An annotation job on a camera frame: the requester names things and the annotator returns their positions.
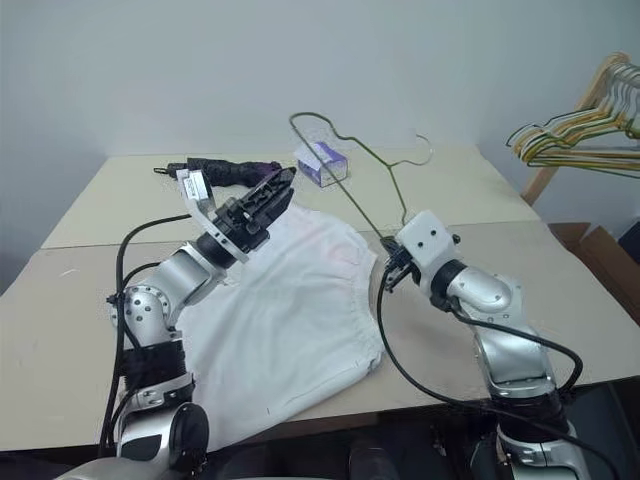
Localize wooden hanger rack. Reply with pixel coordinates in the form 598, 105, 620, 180
519, 49, 640, 207

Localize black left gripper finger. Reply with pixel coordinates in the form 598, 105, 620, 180
261, 186, 297, 234
245, 167, 298, 207

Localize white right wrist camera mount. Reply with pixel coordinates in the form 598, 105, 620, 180
396, 209, 460, 294

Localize white shorts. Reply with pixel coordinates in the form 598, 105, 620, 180
175, 201, 387, 439

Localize pale coated wire hanger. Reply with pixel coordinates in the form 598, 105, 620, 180
547, 62, 640, 144

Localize brown cardboard box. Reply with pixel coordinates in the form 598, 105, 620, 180
548, 221, 640, 324

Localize clear box with purple label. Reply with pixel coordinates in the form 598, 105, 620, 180
293, 140, 350, 189

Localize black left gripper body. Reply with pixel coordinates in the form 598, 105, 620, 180
215, 191, 275, 253

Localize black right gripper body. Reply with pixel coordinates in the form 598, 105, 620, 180
382, 238, 417, 294

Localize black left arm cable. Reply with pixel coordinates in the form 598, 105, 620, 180
98, 213, 194, 454

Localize black purple folded umbrella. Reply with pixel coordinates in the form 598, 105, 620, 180
152, 155, 282, 189

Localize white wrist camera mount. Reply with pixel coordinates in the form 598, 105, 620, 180
175, 168, 250, 265
396, 209, 460, 294

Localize dark green coated wire hanger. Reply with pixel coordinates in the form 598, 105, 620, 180
504, 118, 640, 174

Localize yellow coated wire hanger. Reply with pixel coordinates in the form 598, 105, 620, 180
514, 105, 640, 162

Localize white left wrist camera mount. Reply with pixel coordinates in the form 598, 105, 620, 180
175, 168, 250, 265

